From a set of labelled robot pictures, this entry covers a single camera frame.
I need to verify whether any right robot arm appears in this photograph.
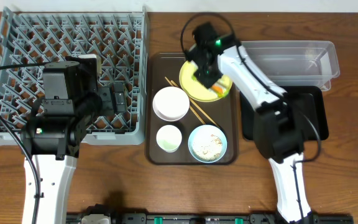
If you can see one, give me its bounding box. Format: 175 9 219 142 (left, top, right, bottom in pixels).
183 40 311 223

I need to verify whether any clear plastic waste bin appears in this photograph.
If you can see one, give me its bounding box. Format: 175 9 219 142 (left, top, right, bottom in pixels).
242 40 340 91

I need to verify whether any white pink shallow bowl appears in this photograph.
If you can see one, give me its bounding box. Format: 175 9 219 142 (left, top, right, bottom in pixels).
152 86 190 122

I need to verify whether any black rectangular tray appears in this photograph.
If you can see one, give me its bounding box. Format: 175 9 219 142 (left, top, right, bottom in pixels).
240 86 329 141

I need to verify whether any pale green cup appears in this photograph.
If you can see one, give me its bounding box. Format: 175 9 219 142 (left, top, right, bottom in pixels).
156 125 182 153

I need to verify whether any wooden chopstick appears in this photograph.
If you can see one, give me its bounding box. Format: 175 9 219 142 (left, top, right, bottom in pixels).
165 77 206 124
170 80 220 128

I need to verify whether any yellow round plate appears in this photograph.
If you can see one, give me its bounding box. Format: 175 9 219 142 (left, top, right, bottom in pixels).
179 61 232 102

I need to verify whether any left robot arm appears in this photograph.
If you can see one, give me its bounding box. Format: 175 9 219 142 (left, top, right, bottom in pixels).
21 55 116 223

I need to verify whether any grey plastic dishwasher rack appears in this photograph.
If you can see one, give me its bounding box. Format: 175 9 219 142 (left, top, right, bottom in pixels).
0 8 150 145

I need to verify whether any yellow orange snack wrapper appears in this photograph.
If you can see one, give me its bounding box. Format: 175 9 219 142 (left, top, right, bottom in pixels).
210 82 232 98

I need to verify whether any light blue bowl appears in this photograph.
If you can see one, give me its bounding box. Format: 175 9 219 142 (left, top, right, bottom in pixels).
188 124 227 164

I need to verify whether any wooden chopstick upper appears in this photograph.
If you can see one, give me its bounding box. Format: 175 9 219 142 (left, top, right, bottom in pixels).
170 80 220 128

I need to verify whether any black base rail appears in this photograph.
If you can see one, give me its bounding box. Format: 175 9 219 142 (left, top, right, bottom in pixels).
65 203 354 224

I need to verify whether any dark brown serving tray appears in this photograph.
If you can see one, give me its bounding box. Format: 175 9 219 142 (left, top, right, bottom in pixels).
145 53 239 166

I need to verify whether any wooden chopstick lower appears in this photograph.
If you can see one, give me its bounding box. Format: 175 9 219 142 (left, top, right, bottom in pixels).
165 77 206 124

